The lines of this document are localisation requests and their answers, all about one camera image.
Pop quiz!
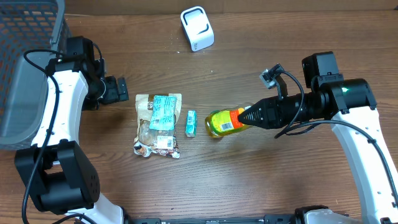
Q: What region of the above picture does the yellow Vim dish soap bottle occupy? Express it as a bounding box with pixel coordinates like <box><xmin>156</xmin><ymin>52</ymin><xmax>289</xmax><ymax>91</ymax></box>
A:
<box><xmin>205</xmin><ymin>103</ymin><xmax>253</xmax><ymax>138</ymax></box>

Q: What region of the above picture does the green Kleenex tissue pack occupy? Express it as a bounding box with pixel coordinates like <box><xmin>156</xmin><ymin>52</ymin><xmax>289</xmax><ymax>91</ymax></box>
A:
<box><xmin>185</xmin><ymin>110</ymin><xmax>197</xmax><ymax>138</ymax></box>

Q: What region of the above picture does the brown Pantree bag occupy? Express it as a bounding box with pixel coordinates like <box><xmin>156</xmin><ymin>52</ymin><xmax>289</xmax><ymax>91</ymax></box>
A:
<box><xmin>133</xmin><ymin>93</ymin><xmax>182</xmax><ymax>150</ymax></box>

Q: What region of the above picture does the colourful snack packet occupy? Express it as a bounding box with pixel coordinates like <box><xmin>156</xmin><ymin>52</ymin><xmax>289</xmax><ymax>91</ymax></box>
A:
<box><xmin>133</xmin><ymin>144</ymin><xmax>180</xmax><ymax>159</ymax></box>

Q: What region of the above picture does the green wet wipes pack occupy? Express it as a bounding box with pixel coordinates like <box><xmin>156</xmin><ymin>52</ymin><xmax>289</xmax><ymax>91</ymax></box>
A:
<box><xmin>149</xmin><ymin>95</ymin><xmax>177</xmax><ymax>131</ymax></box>

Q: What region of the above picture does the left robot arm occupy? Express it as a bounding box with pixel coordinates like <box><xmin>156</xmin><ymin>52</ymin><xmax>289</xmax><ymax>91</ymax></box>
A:
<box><xmin>14</xmin><ymin>36</ymin><xmax>132</xmax><ymax>223</ymax></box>

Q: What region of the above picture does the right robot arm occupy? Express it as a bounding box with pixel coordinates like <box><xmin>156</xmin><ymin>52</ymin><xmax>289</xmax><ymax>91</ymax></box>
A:
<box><xmin>238</xmin><ymin>52</ymin><xmax>397</xmax><ymax>223</ymax></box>

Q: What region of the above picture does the white barcode scanner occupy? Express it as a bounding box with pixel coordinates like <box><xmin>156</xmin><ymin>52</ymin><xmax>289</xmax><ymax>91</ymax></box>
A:
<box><xmin>180</xmin><ymin>6</ymin><xmax>215</xmax><ymax>52</ymax></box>

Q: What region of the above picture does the grey plastic mesh basket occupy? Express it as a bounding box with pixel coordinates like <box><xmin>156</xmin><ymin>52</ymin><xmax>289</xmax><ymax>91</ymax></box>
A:
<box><xmin>1</xmin><ymin>0</ymin><xmax>71</xmax><ymax>151</ymax></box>

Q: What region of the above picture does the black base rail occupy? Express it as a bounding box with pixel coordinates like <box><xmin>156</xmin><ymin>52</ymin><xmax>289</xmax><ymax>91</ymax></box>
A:
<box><xmin>128</xmin><ymin>215</ymin><xmax>296</xmax><ymax>224</ymax></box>

